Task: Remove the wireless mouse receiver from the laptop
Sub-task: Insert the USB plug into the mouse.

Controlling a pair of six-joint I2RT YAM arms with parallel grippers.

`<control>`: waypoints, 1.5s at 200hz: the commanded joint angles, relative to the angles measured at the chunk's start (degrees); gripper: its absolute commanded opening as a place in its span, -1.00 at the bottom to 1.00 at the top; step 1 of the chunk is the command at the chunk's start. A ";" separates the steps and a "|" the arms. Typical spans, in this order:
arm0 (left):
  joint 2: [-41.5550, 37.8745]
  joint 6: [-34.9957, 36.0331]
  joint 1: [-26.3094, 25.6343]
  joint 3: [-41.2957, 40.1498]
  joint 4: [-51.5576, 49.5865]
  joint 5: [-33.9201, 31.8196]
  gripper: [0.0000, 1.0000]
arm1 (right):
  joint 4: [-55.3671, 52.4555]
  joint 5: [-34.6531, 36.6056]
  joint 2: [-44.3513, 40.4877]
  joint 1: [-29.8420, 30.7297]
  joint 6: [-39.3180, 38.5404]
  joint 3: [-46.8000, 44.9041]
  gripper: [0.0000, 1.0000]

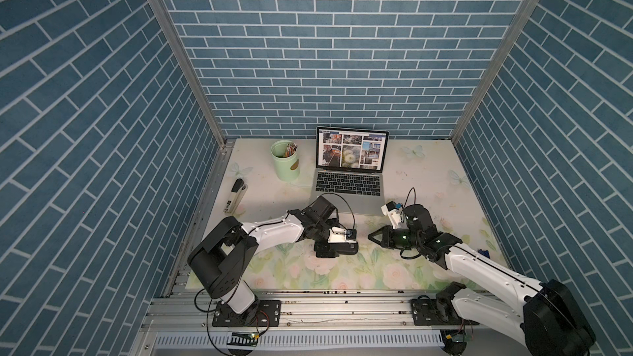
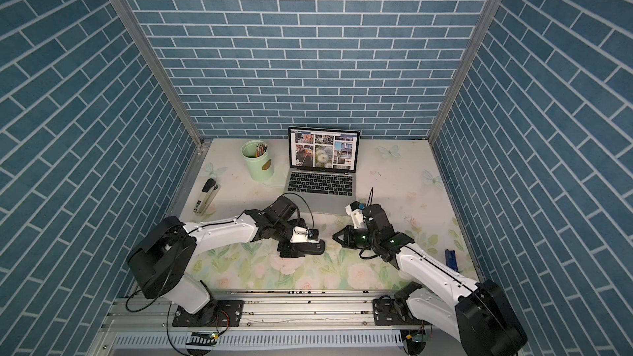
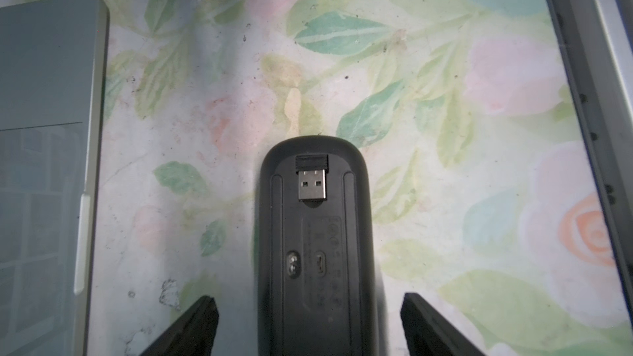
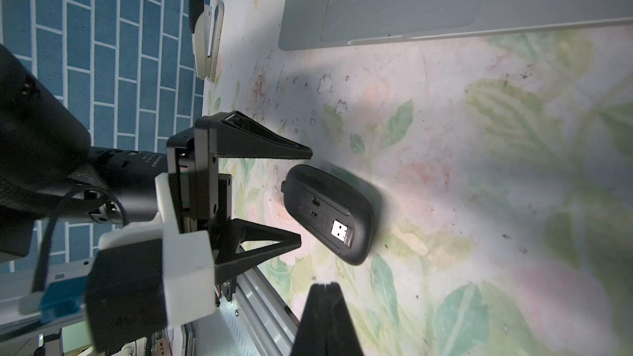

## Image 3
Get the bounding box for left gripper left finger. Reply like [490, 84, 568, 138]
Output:
[141, 295, 219, 356]

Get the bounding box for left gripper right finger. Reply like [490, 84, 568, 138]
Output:
[400, 293, 484, 356]

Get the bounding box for black wireless mouse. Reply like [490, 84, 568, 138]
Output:
[256, 136, 379, 355]

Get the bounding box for silver USB mouse receiver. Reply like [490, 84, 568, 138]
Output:
[295, 154, 329, 201]

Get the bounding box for silver laptop with photo screen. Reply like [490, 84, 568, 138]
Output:
[1, 0, 109, 355]

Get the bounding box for floral table mat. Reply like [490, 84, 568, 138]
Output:
[1, 0, 632, 355]

